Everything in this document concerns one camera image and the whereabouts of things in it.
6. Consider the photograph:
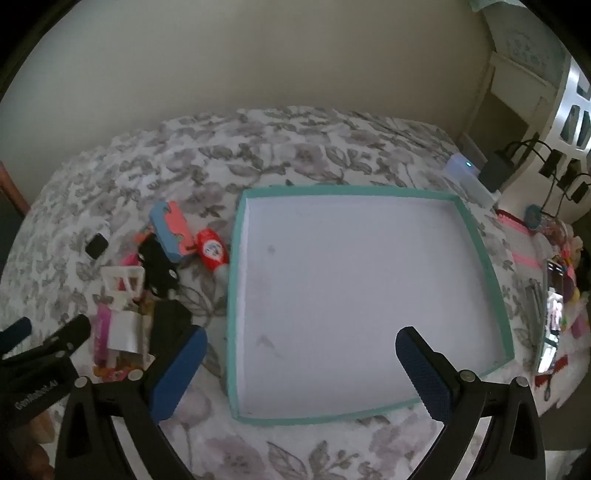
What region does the teal shallow box tray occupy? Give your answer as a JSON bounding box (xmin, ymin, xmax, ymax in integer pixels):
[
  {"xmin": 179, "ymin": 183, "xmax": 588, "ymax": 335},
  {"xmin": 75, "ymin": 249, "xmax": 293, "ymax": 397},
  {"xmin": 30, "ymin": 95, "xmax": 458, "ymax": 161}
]
[{"xmin": 225, "ymin": 185, "xmax": 515, "ymax": 426}]

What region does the pink smartwatch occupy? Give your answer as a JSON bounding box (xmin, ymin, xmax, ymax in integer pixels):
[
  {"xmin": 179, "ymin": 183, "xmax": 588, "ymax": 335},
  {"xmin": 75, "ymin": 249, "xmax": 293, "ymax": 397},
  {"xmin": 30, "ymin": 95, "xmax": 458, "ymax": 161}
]
[{"xmin": 92, "ymin": 302, "xmax": 114, "ymax": 367}]

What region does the grey floral blanket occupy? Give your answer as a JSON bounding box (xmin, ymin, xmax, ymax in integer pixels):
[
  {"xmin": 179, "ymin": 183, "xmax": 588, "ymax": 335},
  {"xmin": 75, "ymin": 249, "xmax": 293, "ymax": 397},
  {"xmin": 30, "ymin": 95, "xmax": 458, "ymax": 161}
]
[{"xmin": 0, "ymin": 107, "xmax": 561, "ymax": 480}]

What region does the black small box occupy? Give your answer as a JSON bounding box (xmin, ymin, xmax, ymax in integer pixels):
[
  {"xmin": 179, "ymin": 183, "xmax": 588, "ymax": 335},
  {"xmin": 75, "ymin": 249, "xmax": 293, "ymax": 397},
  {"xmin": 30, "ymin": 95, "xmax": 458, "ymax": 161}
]
[{"xmin": 151, "ymin": 299, "xmax": 194, "ymax": 365}]

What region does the white cutout furniture panel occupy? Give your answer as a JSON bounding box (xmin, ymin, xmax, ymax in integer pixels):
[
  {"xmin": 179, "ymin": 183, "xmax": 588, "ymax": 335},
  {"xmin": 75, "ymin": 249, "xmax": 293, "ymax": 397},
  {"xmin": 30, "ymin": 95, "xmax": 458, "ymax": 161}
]
[{"xmin": 549, "ymin": 60, "xmax": 591, "ymax": 185}]

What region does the white shelf unit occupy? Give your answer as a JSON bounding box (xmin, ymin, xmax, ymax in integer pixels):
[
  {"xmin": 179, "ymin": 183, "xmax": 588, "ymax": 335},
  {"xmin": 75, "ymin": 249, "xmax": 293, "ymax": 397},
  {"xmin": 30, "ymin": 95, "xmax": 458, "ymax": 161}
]
[{"xmin": 462, "ymin": 9, "xmax": 573, "ymax": 155}]

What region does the smartphone with lit screen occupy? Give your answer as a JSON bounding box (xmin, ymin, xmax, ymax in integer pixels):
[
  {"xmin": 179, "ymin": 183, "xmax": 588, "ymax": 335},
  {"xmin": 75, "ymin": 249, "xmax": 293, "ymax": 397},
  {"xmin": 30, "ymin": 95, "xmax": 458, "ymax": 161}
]
[{"xmin": 536, "ymin": 258, "xmax": 566, "ymax": 374}]

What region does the white plastic frame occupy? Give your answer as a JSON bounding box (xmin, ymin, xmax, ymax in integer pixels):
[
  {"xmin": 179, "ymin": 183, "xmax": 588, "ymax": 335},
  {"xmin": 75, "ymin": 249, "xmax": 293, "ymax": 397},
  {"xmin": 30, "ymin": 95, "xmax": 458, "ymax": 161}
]
[{"xmin": 99, "ymin": 265, "xmax": 146, "ymax": 310}]

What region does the white charger plug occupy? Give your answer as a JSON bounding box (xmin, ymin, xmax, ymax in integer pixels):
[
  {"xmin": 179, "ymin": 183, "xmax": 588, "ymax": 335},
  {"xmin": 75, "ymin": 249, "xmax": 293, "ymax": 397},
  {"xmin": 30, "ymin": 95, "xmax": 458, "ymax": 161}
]
[{"xmin": 108, "ymin": 310, "xmax": 144, "ymax": 354}]

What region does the blue and coral foam block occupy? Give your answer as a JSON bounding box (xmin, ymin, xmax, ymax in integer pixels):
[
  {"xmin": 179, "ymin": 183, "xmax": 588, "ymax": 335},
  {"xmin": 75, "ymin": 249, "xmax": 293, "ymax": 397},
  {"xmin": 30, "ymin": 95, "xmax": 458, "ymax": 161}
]
[{"xmin": 148, "ymin": 200, "xmax": 197, "ymax": 264}]

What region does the red glue bottle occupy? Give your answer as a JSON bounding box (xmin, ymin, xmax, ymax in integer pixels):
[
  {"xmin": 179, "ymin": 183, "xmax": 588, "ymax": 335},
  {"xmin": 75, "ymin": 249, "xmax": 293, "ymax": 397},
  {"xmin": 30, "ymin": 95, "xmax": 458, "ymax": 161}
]
[{"xmin": 196, "ymin": 227, "xmax": 230, "ymax": 289}]

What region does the black cable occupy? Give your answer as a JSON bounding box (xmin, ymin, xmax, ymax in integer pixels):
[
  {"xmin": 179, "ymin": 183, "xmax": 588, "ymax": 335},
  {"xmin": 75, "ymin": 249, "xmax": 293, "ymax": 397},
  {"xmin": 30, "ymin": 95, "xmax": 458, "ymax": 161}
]
[{"xmin": 503, "ymin": 136, "xmax": 568, "ymax": 178}]

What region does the black power adapter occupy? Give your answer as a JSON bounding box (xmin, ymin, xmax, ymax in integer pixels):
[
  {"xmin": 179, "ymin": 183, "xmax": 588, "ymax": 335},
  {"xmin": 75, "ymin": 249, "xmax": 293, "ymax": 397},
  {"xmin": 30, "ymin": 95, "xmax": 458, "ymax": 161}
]
[{"xmin": 478, "ymin": 152, "xmax": 515, "ymax": 192}]

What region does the white smartwatch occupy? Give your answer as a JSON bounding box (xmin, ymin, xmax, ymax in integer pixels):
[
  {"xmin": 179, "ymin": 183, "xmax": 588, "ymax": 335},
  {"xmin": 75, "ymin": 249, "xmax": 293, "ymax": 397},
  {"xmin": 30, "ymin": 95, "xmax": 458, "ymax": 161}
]
[{"xmin": 84, "ymin": 220, "xmax": 112, "ymax": 259}]

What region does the white device with light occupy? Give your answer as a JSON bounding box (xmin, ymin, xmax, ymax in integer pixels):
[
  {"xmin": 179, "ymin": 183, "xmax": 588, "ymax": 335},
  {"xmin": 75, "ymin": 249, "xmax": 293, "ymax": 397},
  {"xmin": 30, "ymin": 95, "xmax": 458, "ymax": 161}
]
[{"xmin": 442, "ymin": 154, "xmax": 502, "ymax": 208}]

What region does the orange small object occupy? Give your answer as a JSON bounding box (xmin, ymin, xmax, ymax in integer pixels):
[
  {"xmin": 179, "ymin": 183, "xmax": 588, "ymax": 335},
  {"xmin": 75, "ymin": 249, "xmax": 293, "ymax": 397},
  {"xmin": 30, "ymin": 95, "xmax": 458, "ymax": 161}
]
[{"xmin": 92, "ymin": 364, "xmax": 144, "ymax": 381}]

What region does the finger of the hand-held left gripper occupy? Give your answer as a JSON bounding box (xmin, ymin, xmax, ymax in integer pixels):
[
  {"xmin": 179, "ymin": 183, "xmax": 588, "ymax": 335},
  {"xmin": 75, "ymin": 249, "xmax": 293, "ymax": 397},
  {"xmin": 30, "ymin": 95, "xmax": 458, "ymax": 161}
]
[
  {"xmin": 28, "ymin": 315, "xmax": 92, "ymax": 365},
  {"xmin": 0, "ymin": 318, "xmax": 33, "ymax": 358}
]

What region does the reddish wooden bed frame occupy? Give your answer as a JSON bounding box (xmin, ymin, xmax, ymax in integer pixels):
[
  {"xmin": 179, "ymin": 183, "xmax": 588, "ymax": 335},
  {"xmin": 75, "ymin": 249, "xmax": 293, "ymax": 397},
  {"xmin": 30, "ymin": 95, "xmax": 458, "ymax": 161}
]
[{"xmin": 0, "ymin": 161, "xmax": 31, "ymax": 215}]

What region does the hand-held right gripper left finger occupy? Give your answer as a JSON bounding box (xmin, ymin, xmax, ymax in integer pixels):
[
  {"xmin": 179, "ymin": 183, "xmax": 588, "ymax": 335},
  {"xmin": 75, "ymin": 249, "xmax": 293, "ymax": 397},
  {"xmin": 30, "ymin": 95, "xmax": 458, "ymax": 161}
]
[{"xmin": 59, "ymin": 325, "xmax": 208, "ymax": 480}]

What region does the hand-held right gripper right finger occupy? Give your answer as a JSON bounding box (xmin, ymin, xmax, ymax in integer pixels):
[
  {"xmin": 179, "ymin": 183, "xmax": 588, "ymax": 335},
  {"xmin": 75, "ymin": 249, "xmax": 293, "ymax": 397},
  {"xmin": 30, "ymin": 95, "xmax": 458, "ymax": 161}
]
[{"xmin": 394, "ymin": 326, "xmax": 546, "ymax": 480}]

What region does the black plug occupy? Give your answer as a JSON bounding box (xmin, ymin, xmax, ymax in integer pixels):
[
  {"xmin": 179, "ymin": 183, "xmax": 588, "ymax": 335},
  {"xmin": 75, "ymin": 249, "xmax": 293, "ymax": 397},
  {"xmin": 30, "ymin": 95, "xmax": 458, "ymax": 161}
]
[{"xmin": 568, "ymin": 173, "xmax": 591, "ymax": 204}]

